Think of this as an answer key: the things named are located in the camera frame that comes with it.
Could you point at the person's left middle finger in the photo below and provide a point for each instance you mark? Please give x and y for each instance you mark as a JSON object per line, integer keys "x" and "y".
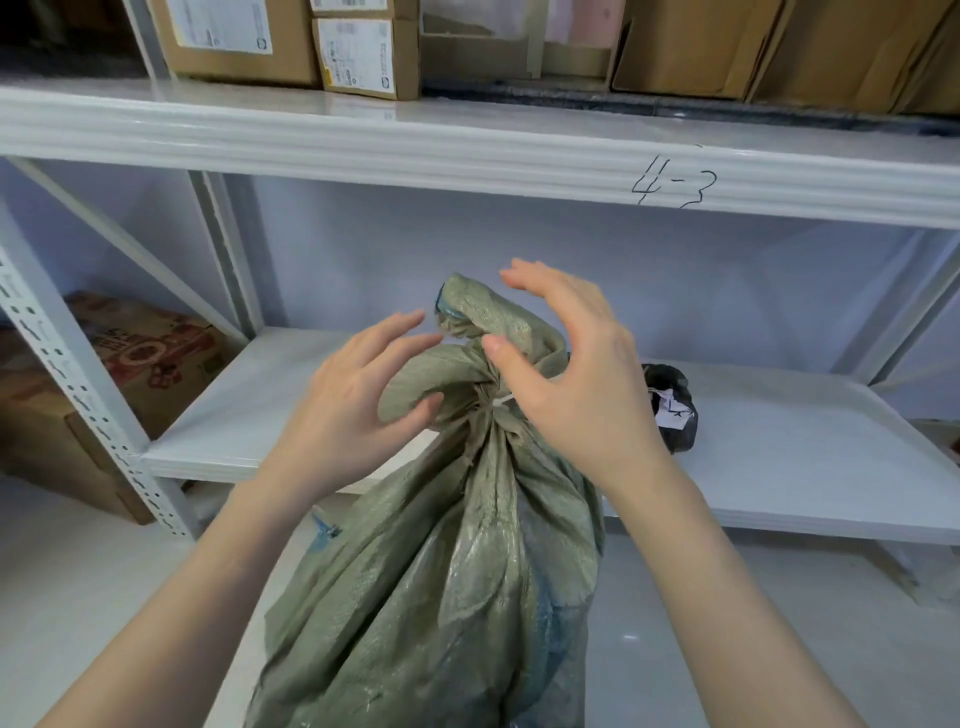
{"x": 386, "y": 334}

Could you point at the plain brown cardboard box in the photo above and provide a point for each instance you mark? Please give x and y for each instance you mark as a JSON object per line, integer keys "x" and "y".
{"x": 690, "y": 45}

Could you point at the person's left forearm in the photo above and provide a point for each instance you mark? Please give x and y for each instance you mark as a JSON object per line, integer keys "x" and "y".
{"x": 195, "y": 600}

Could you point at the wide brown cardboard box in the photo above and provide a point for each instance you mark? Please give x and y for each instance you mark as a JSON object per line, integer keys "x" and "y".
{"x": 862, "y": 52}

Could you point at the large labelled cardboard box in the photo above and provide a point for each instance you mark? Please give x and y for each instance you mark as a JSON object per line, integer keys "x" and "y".
{"x": 240, "y": 41}

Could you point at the person's left hand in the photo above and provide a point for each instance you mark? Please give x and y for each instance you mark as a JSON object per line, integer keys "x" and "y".
{"x": 330, "y": 420}

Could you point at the red printed cardboard box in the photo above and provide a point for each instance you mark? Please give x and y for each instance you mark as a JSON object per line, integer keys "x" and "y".
{"x": 165, "y": 360}

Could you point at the black wrapped parcel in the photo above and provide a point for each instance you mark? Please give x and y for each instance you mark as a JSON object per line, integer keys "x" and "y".
{"x": 675, "y": 420}

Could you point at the open taped cardboard box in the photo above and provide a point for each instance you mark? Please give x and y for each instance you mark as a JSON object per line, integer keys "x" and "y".
{"x": 480, "y": 56}

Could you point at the person's left thumb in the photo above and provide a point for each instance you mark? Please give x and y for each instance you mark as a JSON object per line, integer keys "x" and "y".
{"x": 414, "y": 416}

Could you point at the white metal shelving rack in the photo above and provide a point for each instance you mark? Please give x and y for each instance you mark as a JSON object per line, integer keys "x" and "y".
{"x": 480, "y": 150}

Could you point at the green woven sack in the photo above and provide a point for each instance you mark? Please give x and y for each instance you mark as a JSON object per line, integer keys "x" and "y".
{"x": 450, "y": 585}

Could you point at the white plastic sack tie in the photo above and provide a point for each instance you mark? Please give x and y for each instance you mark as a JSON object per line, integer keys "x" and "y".
{"x": 499, "y": 403}

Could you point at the flat labelled cardboard box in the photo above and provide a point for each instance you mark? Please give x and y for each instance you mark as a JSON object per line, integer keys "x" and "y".
{"x": 364, "y": 6}

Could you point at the small labelled cardboard box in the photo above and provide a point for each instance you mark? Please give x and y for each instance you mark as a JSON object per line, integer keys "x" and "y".
{"x": 367, "y": 58}

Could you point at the worn brown cardboard box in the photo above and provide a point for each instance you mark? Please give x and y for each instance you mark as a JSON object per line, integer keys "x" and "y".
{"x": 52, "y": 442}

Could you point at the person's right hand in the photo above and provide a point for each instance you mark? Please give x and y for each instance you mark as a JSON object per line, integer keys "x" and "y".
{"x": 592, "y": 390}

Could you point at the person's right forearm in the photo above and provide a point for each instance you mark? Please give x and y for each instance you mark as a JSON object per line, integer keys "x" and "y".
{"x": 720, "y": 600}

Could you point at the person's right thumb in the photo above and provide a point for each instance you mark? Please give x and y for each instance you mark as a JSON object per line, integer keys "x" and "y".
{"x": 511, "y": 371}

